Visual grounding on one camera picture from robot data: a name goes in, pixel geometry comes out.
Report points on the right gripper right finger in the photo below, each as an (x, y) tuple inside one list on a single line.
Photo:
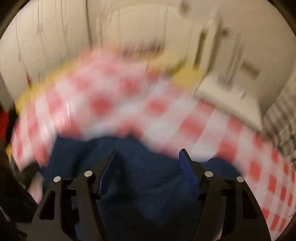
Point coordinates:
[(227, 208)]

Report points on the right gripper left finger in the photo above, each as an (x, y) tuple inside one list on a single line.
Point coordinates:
[(69, 210)]

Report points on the navy blue puffer jacket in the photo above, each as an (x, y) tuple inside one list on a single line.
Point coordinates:
[(149, 197)]

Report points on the nautical print curtain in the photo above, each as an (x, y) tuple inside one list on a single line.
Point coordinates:
[(279, 121)]

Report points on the white nightstand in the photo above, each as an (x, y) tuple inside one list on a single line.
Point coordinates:
[(232, 99)]

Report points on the red white checkered bed cover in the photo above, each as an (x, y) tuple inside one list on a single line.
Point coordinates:
[(102, 95)]

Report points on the white wardrobe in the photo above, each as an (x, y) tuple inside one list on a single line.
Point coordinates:
[(40, 37)]

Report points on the white wooden headboard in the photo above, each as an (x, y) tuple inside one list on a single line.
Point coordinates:
[(159, 34)]

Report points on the wall switch socket panel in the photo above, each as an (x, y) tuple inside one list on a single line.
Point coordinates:
[(250, 70)]

